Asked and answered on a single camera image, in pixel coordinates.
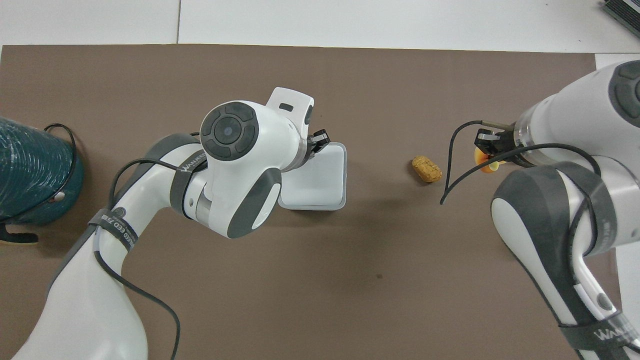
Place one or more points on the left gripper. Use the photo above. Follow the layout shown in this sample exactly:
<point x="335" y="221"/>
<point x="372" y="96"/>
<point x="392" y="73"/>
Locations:
<point x="318" y="141"/>

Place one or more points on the teal ribbed roll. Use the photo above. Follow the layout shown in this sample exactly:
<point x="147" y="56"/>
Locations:
<point x="35" y="170"/>

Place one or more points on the dark grey box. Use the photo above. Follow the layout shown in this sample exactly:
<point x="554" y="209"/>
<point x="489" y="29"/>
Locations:
<point x="625" y="10"/>

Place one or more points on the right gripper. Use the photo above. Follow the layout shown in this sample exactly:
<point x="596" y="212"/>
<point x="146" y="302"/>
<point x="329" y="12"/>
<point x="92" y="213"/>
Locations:
<point x="492" y="142"/>

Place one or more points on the white bin with grey rim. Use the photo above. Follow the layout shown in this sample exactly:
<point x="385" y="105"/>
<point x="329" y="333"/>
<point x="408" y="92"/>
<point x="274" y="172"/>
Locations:
<point x="320" y="180"/>

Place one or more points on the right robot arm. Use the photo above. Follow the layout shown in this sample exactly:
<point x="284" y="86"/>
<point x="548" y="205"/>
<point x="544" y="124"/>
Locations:
<point x="575" y="120"/>

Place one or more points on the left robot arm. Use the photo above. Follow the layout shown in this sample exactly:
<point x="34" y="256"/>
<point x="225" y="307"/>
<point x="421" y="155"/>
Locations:
<point x="235" y="165"/>

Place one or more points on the brown cork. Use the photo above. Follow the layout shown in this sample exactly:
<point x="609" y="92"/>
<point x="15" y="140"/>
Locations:
<point x="426" y="169"/>

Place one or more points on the black stand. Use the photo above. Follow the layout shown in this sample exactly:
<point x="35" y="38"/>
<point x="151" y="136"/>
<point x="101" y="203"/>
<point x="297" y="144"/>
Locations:
<point x="17" y="235"/>

